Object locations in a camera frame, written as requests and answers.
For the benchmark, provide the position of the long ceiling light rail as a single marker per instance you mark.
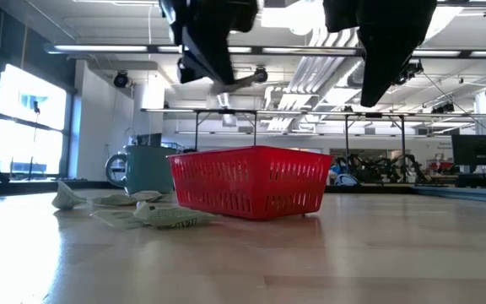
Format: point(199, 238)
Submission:
point(99, 48)

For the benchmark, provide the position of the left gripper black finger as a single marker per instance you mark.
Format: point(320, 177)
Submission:
point(198, 52)
point(215, 46)

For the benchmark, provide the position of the green white sweetener packet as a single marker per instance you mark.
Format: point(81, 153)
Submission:
point(68, 196)
point(114, 200)
point(171, 216)
point(148, 196)

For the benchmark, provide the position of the black aluminium table frame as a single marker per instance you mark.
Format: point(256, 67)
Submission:
point(36, 186)

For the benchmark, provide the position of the white ceiling pipes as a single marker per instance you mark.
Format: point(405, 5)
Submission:
point(310, 72)

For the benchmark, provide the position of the large room window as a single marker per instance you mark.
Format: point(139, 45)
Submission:
point(28, 143)

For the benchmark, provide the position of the black background frame stand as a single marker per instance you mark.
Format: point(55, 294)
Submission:
point(226, 112)

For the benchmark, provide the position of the black background robot station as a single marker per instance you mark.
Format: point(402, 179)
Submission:
point(378, 169)

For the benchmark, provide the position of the black computer monitor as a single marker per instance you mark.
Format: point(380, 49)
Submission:
point(477, 150)

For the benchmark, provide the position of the round black ceiling fixture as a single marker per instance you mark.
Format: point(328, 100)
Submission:
point(261, 74)
point(120, 79)

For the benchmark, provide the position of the red plastic slotted basket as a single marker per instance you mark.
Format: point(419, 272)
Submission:
point(247, 181)

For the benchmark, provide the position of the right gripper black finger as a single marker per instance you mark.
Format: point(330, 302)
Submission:
point(386, 59)

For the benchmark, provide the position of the teal enamel mug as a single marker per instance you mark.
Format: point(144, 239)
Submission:
point(146, 169)

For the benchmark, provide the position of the black tripod stand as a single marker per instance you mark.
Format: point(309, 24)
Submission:
point(35, 110)

